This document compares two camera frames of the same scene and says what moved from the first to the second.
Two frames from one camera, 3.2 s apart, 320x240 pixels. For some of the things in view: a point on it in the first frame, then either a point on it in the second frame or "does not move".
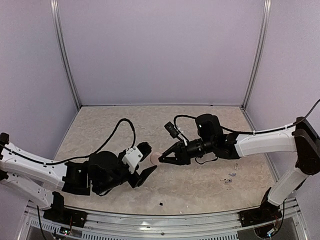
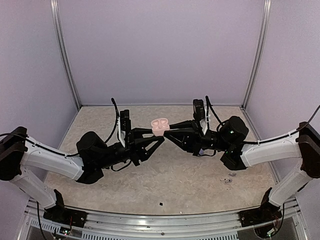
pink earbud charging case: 154,158 → 159,126
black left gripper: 138,179 → 135,150
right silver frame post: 266,17 does not move
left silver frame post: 54,10 does not move
